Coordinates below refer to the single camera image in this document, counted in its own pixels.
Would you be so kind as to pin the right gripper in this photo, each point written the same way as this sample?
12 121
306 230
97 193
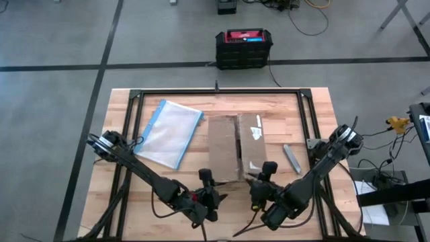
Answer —
265 195

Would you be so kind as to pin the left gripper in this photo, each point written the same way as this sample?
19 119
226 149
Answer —
206 203

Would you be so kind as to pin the brown cardboard box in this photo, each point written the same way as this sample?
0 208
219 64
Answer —
221 148

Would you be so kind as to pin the grey Stanley utility knife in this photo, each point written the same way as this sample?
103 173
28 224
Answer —
291 158

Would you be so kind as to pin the clear mesh pouch blue trim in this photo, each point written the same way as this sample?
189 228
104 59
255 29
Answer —
168 134

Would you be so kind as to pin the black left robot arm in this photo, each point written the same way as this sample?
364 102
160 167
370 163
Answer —
148 174

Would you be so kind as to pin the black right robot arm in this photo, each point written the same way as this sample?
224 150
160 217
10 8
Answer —
322 161

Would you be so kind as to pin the grey side cart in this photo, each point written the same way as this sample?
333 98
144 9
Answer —
366 174

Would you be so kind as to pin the black red power station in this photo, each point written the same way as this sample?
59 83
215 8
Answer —
243 53

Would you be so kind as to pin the white paper sheet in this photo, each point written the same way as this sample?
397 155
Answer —
376 215

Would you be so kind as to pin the black stand beam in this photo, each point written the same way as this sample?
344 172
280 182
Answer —
393 194

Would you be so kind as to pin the black side desk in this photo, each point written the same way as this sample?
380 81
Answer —
414 127

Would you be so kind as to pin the black floor device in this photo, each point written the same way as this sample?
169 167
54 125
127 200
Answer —
226 6

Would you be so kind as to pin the blue white carton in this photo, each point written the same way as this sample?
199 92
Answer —
425 129

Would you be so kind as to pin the grey metal desk leg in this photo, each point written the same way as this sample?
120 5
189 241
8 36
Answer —
389 15
425 18
426 90

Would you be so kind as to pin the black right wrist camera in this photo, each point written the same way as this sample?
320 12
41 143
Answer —
269 169

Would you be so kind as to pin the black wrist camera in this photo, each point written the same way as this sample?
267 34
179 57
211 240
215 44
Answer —
269 169
205 176

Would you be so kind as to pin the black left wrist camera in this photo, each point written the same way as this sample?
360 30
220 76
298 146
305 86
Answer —
205 176

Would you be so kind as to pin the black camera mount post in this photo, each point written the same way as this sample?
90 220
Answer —
217 85

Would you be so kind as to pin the black aluminium table frame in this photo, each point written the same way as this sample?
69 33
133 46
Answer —
168 91

